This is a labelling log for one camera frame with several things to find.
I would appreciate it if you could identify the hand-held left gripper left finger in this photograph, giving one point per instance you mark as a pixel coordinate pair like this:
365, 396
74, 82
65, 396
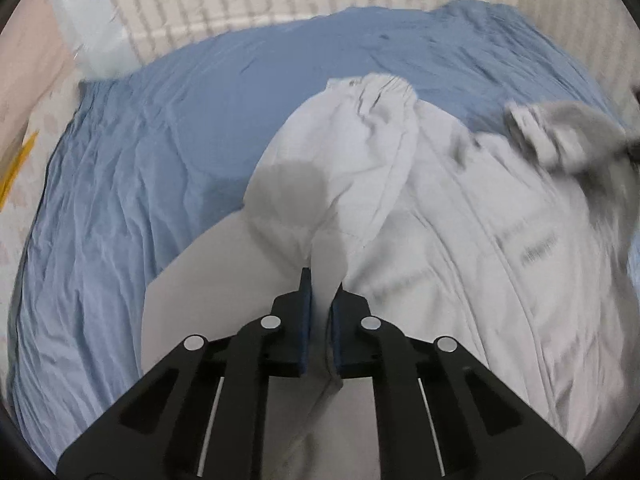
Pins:
305, 320

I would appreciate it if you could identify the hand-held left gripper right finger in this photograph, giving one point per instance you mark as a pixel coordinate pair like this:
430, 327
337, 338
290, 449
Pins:
336, 325

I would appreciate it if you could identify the light grey padded jacket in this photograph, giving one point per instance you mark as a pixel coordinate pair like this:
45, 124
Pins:
450, 260

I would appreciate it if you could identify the blue bed sheet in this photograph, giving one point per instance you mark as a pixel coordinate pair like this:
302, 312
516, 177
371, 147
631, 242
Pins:
165, 170

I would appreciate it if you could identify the yellow strip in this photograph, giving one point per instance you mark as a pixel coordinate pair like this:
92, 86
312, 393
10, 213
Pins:
20, 160

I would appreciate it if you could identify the clear plastic sheet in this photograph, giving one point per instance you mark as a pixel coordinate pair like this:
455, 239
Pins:
95, 20

